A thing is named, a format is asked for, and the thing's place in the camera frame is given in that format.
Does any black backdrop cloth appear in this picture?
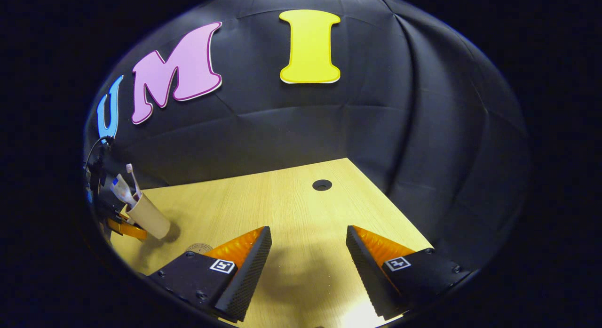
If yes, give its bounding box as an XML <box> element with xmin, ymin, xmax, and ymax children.
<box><xmin>82</xmin><ymin>0</ymin><xmax>532</xmax><ymax>272</ymax></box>

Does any wooden desktop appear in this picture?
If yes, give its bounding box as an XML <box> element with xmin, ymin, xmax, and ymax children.
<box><xmin>111</xmin><ymin>158</ymin><xmax>433</xmax><ymax>328</ymax></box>

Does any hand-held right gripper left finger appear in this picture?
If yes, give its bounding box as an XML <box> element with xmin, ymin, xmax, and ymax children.
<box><xmin>146</xmin><ymin>225</ymin><xmax>272</xmax><ymax>323</ymax></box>

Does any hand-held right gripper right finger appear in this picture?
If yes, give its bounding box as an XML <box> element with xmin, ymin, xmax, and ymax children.
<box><xmin>346</xmin><ymin>224</ymin><xmax>471</xmax><ymax>320</ymax></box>

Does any white toothpaste tube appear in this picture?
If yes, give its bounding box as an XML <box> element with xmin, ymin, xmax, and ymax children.
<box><xmin>110</xmin><ymin>174</ymin><xmax>138</xmax><ymax>207</ymax></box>

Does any pale pink toothbrush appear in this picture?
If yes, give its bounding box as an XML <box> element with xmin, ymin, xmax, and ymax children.
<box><xmin>126</xmin><ymin>164</ymin><xmax>142</xmax><ymax>199</ymax></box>

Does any thin gripper cable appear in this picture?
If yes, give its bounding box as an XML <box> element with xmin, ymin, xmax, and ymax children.
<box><xmin>85</xmin><ymin>136</ymin><xmax>113</xmax><ymax>166</ymax></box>

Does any beige cup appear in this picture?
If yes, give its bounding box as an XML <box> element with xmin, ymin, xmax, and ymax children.
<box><xmin>125</xmin><ymin>192</ymin><xmax>171</xmax><ymax>240</ymax></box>

